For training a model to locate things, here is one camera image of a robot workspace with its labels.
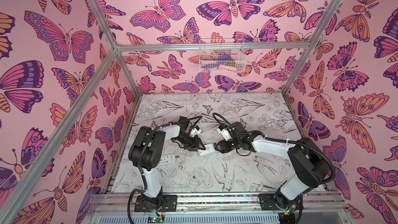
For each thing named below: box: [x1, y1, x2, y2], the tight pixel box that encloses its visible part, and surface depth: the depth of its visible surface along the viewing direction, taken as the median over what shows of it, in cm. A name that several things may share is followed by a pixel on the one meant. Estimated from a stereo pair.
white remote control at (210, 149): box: [196, 143, 218, 157], surface depth 89 cm
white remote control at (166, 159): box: [158, 154, 176, 166], surface depth 89 cm
